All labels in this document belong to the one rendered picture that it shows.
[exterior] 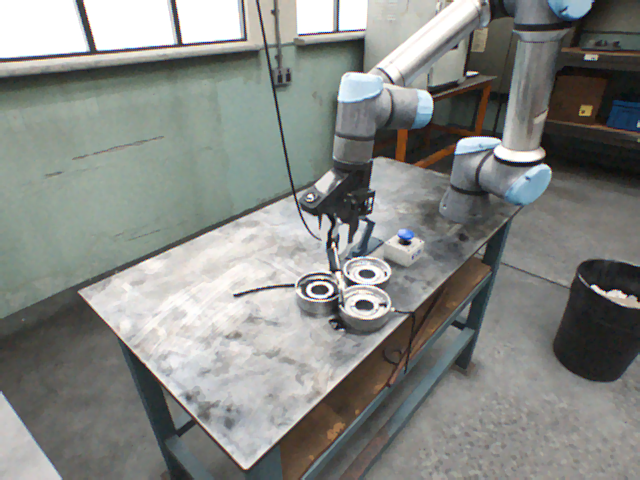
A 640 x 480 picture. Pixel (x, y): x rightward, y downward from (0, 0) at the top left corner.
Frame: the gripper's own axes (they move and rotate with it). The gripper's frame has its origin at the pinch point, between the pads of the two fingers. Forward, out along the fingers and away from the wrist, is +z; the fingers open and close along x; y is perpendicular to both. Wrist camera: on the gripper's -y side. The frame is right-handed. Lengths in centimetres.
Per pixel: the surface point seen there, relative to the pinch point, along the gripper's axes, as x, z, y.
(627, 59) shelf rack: 5, -54, 336
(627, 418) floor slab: -71, 76, 105
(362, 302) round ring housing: -9.3, 7.8, 0.1
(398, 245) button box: -4.4, 2.6, 20.1
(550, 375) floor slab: -43, 76, 106
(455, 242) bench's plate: -11.2, 4.5, 38.7
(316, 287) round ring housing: 1.1, 8.2, -2.8
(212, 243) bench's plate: 36.6, 11.0, -5.6
